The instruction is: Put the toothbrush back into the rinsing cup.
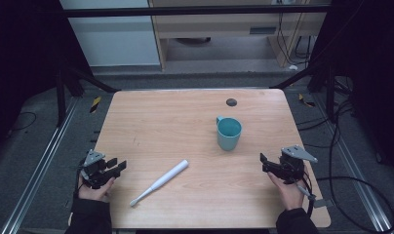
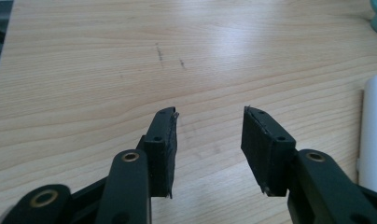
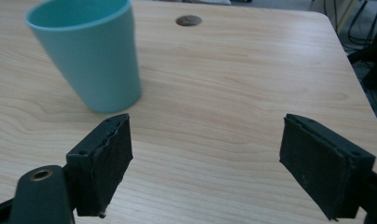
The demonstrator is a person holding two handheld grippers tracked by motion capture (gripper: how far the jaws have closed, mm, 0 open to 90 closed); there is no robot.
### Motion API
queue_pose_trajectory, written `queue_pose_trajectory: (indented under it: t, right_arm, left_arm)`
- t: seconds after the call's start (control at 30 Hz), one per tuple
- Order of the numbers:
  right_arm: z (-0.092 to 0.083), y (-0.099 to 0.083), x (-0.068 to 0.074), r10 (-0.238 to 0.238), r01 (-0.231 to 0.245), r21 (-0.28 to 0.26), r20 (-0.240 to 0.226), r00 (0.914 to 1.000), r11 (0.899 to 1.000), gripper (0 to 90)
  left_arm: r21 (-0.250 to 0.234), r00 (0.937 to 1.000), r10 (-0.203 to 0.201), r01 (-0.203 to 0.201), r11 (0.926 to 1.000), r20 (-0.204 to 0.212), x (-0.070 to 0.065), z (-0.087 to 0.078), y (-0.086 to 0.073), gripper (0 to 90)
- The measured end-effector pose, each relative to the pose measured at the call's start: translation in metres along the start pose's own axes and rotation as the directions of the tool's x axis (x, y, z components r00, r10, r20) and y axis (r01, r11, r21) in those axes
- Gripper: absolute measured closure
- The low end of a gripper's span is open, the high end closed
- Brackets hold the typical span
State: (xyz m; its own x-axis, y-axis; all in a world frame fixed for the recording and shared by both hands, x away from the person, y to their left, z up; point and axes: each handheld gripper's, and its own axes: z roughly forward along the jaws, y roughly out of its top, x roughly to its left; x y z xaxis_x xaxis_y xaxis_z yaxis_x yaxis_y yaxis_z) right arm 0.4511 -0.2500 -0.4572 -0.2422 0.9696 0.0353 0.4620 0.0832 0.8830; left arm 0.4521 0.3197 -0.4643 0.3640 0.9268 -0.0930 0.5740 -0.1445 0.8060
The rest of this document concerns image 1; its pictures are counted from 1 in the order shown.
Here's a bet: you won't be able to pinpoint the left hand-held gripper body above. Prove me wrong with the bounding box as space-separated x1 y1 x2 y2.
79 148 120 190

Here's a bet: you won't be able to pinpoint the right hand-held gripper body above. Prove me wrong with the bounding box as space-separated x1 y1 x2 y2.
268 144 319 185

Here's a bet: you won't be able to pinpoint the person's left hand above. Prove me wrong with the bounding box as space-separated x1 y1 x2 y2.
77 176 117 203

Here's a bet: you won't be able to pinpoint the person's right hand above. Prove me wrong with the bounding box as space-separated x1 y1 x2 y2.
266 165 309 212

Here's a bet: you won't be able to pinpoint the white electric toothbrush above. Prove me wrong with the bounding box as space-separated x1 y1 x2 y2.
129 159 190 208

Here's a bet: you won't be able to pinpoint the grey tape strip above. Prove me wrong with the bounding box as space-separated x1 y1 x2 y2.
313 198 335 210

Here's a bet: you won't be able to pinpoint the black yellow striped tape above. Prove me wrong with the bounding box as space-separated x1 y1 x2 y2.
89 95 102 114
297 93 317 108

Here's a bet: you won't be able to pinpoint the black metal stand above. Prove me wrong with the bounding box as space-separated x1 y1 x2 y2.
54 59 122 129
269 63 339 125

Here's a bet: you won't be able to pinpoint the dark curtain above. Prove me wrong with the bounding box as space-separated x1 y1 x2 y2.
310 0 394 181
0 0 93 157

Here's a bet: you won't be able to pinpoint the white cabinet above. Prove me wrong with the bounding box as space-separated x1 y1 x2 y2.
59 0 162 68

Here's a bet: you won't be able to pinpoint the wooden desk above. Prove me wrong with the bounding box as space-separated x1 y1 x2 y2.
148 0 332 71

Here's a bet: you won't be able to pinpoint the gripper cable with grey plug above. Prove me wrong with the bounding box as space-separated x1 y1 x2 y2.
292 165 317 219

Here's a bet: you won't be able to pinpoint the teal cup with handle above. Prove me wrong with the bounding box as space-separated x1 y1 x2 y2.
216 115 244 152

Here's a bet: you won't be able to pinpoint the aluminium floor rail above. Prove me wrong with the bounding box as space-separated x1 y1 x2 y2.
0 97 82 234
312 93 394 234

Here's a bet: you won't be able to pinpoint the black cable bundle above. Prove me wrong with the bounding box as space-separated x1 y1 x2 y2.
296 76 357 151

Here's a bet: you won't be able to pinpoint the thin black floor cable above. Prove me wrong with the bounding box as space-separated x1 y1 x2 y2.
9 111 38 133

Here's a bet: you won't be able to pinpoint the long black floor cable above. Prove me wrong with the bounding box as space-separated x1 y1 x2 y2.
316 176 394 234

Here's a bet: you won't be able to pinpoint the black cables under desk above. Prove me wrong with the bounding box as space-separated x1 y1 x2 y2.
275 12 317 66

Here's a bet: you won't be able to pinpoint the black horizontal frame bar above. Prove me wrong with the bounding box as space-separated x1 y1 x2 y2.
62 5 332 19

